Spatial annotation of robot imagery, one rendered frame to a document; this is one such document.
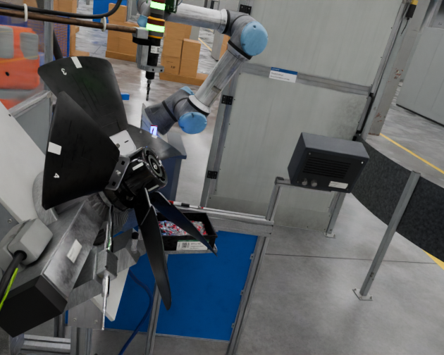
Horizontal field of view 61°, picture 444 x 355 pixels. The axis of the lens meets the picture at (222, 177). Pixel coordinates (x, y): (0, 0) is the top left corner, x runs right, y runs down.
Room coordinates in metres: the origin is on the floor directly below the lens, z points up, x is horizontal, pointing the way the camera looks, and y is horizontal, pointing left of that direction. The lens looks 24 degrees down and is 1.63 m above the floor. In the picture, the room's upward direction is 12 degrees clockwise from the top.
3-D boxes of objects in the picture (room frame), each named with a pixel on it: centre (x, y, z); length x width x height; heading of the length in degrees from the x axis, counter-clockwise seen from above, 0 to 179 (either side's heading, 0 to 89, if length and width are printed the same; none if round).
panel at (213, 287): (1.38, 0.19, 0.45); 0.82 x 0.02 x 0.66; 98
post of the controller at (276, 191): (1.44, -0.23, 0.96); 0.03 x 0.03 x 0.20; 8
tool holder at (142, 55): (1.00, 0.25, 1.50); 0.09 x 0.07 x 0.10; 133
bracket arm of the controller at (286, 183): (1.45, -0.34, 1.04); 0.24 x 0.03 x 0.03; 98
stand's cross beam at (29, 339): (0.85, 0.44, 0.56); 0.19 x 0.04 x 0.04; 98
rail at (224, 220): (1.38, 0.19, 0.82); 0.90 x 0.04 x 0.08; 98
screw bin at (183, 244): (1.23, 0.10, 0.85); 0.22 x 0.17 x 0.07; 112
